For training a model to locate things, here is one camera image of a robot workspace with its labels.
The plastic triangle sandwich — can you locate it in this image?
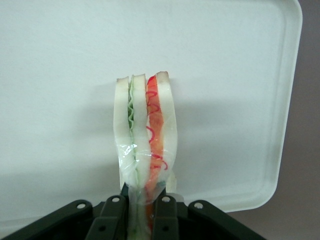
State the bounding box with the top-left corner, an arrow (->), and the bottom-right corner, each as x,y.
113,70 -> 179,240

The cream plastic tray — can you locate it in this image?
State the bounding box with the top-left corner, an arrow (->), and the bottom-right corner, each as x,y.
0,0 -> 303,237

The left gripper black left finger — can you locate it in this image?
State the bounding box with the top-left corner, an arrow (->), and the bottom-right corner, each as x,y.
0,183 -> 131,240

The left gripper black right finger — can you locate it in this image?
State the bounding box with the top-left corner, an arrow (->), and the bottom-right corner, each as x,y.
151,189 -> 266,240

